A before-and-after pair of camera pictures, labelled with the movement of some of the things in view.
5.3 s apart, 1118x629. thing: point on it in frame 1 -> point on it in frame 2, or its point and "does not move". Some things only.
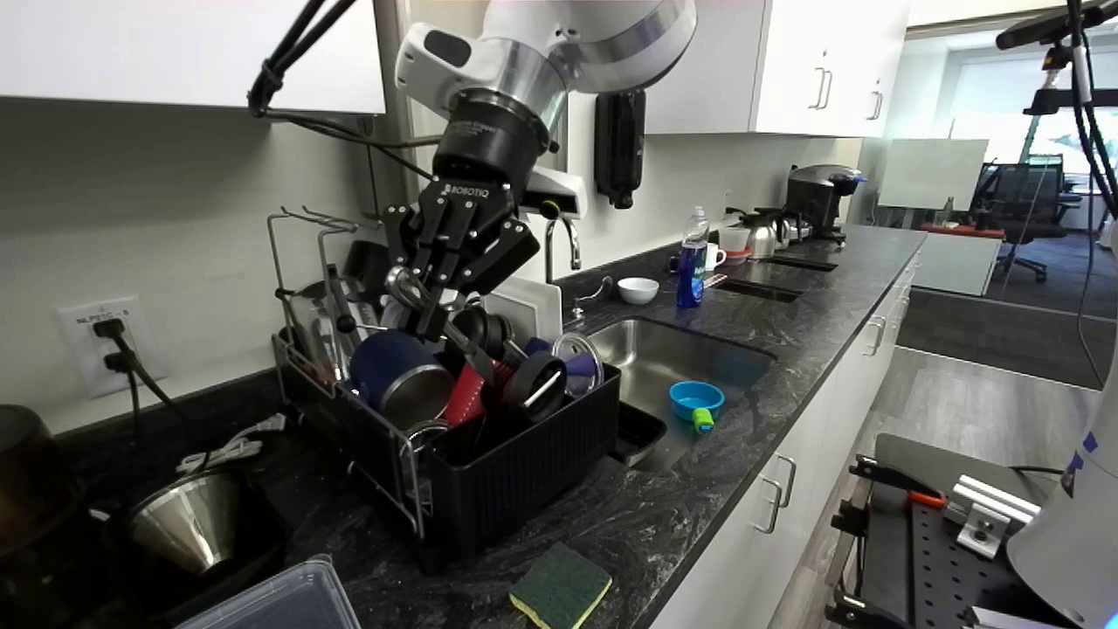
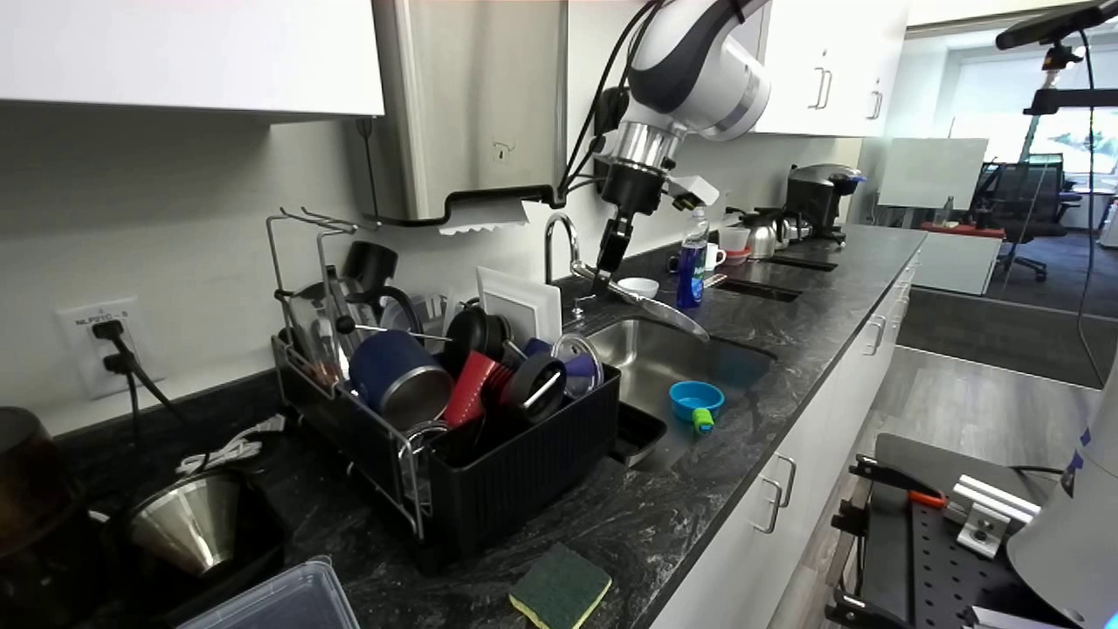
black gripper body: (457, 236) -> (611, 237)
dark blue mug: (377, 357) does not move
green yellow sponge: (559, 588) does not move
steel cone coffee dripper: (189, 523) does not move
